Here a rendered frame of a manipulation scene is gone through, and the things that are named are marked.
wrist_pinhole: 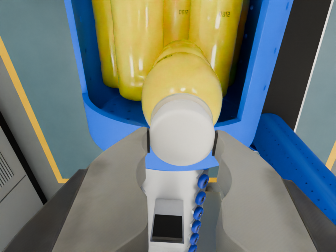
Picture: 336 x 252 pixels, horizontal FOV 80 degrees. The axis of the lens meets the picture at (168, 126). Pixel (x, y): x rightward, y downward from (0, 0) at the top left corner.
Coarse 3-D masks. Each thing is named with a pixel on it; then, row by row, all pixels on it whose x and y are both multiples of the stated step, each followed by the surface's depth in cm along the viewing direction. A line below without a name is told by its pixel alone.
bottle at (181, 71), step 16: (176, 48) 20; (192, 48) 21; (160, 64) 16; (176, 64) 15; (192, 64) 15; (208, 64) 17; (144, 80) 17; (160, 80) 14; (176, 80) 13; (192, 80) 13; (208, 80) 14; (144, 96) 15; (160, 96) 14; (176, 96) 12; (192, 96) 12; (208, 96) 14; (144, 112) 15; (208, 112) 13
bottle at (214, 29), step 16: (192, 0) 26; (208, 0) 25; (224, 0) 24; (240, 0) 25; (192, 16) 27; (208, 16) 25; (224, 16) 25; (240, 16) 27; (192, 32) 28; (208, 32) 26; (224, 32) 26; (208, 48) 27; (224, 48) 27; (224, 64) 28; (224, 80) 30; (224, 96) 32
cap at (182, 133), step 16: (160, 112) 11; (176, 112) 11; (192, 112) 11; (160, 128) 11; (176, 128) 11; (192, 128) 11; (208, 128) 11; (160, 144) 12; (176, 144) 12; (192, 144) 12; (208, 144) 12; (176, 160) 12; (192, 160) 12
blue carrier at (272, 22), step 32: (64, 0) 24; (256, 0) 32; (288, 0) 20; (256, 32) 19; (96, 64) 35; (256, 64) 21; (96, 96) 36; (256, 96) 23; (96, 128) 26; (128, 128) 23; (224, 128) 23; (256, 128) 29; (160, 160) 24
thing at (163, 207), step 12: (156, 204) 70; (168, 204) 70; (180, 204) 70; (156, 216) 64; (168, 216) 64; (180, 216) 64; (156, 228) 60; (168, 228) 61; (180, 228) 61; (156, 240) 59; (168, 240) 59; (180, 240) 59
